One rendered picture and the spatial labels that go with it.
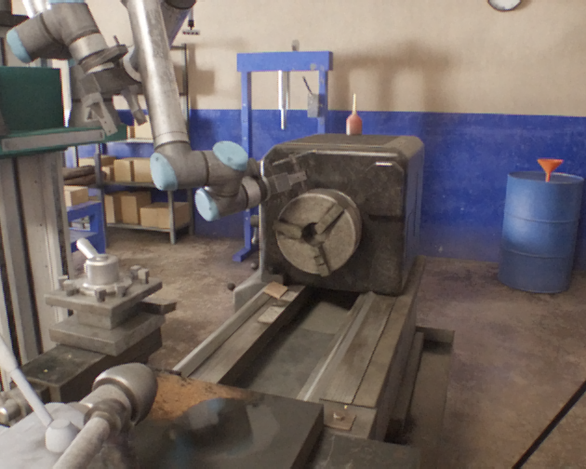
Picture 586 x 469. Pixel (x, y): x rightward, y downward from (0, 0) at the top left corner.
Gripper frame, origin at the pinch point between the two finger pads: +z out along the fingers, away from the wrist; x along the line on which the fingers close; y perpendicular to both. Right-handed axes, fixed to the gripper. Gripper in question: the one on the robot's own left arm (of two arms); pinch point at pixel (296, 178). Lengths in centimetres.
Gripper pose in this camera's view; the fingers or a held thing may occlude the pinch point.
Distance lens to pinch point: 162.4
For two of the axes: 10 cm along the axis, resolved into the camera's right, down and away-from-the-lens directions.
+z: 7.4, -2.9, 6.0
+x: 6.1, -0.9, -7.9
